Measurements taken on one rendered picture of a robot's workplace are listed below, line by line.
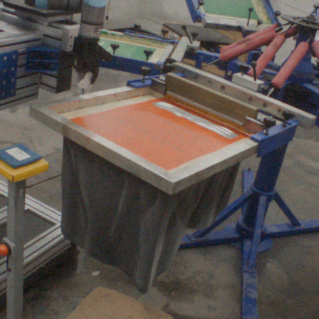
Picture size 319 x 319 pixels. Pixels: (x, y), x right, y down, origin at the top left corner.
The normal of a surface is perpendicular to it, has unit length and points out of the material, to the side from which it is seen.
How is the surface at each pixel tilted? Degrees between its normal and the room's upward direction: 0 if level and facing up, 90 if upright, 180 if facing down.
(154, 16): 90
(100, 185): 92
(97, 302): 0
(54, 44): 90
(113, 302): 0
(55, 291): 0
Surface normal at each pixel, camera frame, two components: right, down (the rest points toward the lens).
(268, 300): 0.17, -0.88
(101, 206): -0.54, 0.36
